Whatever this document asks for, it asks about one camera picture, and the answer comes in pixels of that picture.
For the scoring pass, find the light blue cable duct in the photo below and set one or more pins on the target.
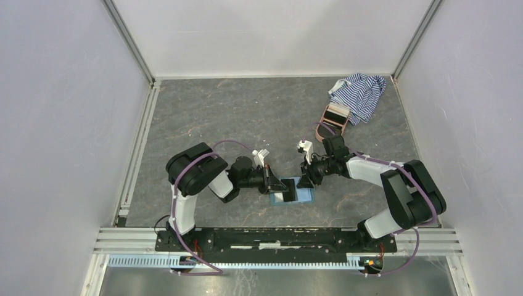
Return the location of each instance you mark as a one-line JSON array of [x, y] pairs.
[[178, 262]]

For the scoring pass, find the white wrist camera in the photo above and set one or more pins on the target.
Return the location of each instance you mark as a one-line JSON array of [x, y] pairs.
[[306, 148], [259, 157]]

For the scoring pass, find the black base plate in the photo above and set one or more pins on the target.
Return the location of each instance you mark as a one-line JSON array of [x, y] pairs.
[[275, 245]]

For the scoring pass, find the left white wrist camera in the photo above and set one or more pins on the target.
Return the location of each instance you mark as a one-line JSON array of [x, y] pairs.
[[259, 157]]

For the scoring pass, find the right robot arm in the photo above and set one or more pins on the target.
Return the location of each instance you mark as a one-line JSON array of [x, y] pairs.
[[413, 198]]

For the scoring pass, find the pink card box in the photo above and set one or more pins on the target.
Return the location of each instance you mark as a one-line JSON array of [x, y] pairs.
[[335, 118]]

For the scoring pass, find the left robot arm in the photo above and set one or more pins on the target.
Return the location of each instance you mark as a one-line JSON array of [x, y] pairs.
[[200, 167]]

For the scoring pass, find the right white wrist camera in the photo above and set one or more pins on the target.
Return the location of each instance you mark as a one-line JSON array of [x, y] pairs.
[[306, 148]]

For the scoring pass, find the striped blue white cloth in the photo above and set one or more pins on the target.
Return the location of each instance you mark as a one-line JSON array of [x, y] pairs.
[[360, 93]]

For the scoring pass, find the aluminium frame rail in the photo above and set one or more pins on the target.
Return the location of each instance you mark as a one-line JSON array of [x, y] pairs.
[[433, 242]]

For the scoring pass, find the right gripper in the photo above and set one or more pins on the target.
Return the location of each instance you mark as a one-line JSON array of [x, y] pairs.
[[308, 169]]

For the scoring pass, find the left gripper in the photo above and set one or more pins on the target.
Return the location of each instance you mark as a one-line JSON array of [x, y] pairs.
[[271, 182]]

